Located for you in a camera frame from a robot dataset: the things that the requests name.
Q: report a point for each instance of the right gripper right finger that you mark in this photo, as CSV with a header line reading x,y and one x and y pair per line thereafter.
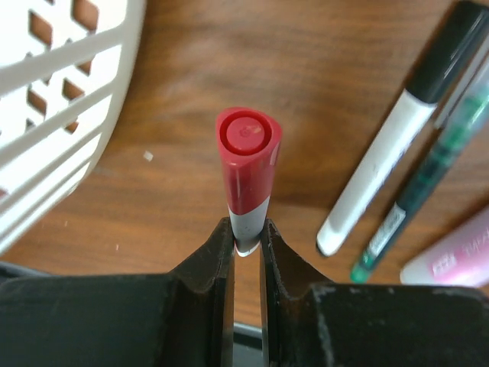
x,y
309,320

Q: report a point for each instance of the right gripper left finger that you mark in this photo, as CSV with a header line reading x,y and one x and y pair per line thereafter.
x,y
180,318

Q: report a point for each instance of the pink highlighter pen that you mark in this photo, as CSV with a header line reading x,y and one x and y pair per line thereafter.
x,y
458,259

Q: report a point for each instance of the red pen cap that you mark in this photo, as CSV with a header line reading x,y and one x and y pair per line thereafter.
x,y
248,142

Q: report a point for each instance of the white pen with black tip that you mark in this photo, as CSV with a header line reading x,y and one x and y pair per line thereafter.
x,y
450,51

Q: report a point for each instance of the white plastic dish basket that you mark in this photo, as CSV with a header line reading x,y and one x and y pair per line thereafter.
x,y
65,71

